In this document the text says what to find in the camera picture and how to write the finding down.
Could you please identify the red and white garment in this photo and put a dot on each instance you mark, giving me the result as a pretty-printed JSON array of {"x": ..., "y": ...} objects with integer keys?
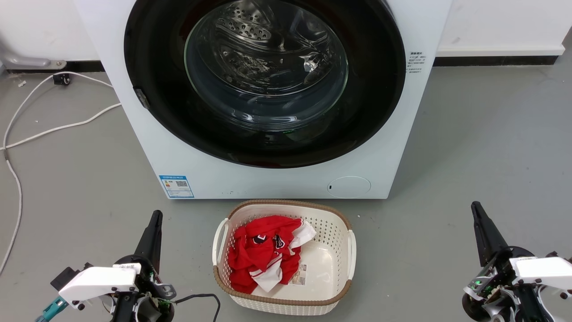
[{"x": 254, "y": 259}]

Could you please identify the white plastic laundry basket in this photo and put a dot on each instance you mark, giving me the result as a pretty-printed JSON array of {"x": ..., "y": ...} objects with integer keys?
[{"x": 326, "y": 268}]

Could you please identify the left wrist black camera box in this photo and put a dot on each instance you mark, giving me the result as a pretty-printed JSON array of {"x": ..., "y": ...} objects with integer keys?
[{"x": 65, "y": 276}]

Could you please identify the round white filter cover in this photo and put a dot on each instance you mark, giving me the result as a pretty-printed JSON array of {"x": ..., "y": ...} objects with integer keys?
[{"x": 351, "y": 187}]

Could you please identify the blue energy label sticker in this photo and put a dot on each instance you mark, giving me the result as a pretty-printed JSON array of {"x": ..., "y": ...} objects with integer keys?
[{"x": 176, "y": 187}]

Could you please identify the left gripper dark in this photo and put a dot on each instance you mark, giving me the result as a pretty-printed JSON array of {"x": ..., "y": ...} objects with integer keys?
[{"x": 149, "y": 286}]

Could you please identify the small black floor plug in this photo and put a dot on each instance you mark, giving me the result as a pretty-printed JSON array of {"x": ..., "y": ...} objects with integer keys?
[{"x": 61, "y": 79}]

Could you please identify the right wrist white camera housing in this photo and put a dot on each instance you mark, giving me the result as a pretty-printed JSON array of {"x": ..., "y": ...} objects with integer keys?
[{"x": 545, "y": 270}]

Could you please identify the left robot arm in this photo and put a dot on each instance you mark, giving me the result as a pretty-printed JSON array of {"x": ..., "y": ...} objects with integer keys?
[{"x": 123, "y": 311}]

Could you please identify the paper label inside basket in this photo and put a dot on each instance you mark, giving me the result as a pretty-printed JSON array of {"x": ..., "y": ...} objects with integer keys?
[{"x": 298, "y": 279}]

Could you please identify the black round glass washer door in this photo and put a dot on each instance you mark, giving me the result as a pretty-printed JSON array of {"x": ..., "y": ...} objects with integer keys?
[{"x": 156, "y": 67}]

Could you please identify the steel perforated washer drum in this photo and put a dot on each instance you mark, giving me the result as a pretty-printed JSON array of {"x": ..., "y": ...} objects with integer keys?
[{"x": 250, "y": 27}]

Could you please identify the printed text label on washer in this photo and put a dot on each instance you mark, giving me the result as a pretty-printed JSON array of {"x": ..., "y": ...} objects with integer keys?
[{"x": 416, "y": 62}]

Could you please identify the grey pipe bracket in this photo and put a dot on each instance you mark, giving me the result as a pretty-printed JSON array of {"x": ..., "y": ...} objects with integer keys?
[{"x": 22, "y": 60}]

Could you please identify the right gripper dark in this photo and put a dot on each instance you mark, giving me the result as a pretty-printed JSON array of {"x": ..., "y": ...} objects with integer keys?
[{"x": 494, "y": 277}]

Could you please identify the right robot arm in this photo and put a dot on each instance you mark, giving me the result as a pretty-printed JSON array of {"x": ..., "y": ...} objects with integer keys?
[{"x": 529, "y": 306}]

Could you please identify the white front-load washing machine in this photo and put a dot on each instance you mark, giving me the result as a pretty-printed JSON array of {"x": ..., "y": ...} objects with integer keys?
[{"x": 268, "y": 183}]

